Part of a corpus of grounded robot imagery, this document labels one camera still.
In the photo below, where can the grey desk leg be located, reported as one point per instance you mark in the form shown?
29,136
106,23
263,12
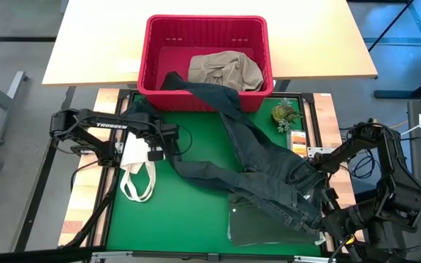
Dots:
7,106

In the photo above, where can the white handwritten paper tag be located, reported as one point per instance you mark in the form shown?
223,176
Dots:
320,240

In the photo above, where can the dark green sweatshirt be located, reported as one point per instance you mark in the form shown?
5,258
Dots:
254,226

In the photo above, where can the red plastic laundry bin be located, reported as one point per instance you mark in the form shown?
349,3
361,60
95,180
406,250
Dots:
258,102

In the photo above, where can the clear package with orange label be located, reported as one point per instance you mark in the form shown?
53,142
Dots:
298,142

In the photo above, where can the white canvas tote bag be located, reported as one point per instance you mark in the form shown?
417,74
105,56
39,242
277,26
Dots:
137,153

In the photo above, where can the black desk leg frame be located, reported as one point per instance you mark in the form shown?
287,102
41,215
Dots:
397,94

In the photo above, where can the light wooden desk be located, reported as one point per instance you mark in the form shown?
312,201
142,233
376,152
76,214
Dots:
324,36

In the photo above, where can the khaki garment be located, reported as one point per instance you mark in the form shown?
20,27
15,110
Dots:
228,69

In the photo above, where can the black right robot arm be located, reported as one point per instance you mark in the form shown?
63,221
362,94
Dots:
397,175

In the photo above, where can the silver metal bracket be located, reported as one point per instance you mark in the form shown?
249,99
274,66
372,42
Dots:
314,260
112,255

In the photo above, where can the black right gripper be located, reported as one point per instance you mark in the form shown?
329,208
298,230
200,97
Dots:
349,221

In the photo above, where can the black garment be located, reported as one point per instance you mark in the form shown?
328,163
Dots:
269,171

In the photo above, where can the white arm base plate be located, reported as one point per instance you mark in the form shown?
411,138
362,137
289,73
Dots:
320,150

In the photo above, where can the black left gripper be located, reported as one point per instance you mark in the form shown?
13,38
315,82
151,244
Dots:
164,135

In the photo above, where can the small artificial succulent plant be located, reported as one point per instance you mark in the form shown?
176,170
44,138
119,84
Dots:
285,114

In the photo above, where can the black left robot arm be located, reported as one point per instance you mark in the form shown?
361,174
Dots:
86,124

